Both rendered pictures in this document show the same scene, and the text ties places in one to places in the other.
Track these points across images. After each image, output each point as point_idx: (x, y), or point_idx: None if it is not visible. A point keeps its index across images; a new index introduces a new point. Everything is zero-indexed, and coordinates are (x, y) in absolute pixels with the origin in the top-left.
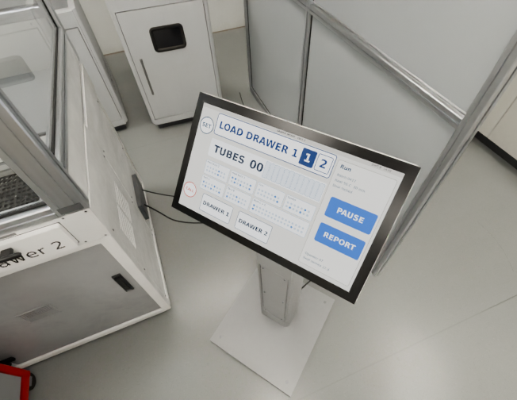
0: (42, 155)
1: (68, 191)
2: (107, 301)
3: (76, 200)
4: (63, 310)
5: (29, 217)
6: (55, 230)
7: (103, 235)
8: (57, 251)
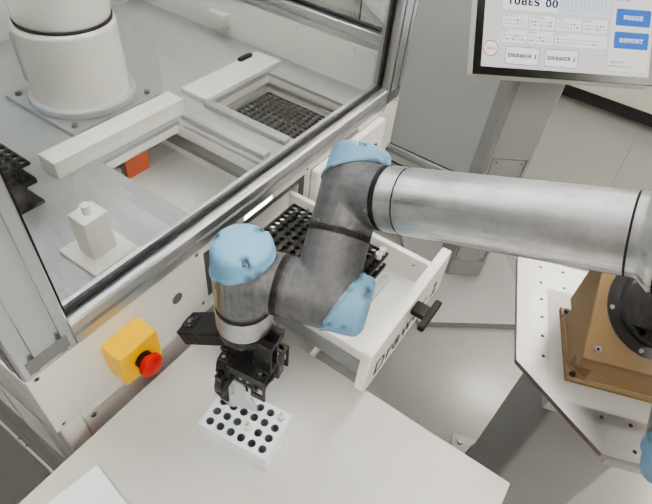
0: (415, 12)
1: (402, 66)
2: None
3: (400, 81)
4: None
5: (375, 102)
6: (383, 123)
7: (386, 143)
8: None
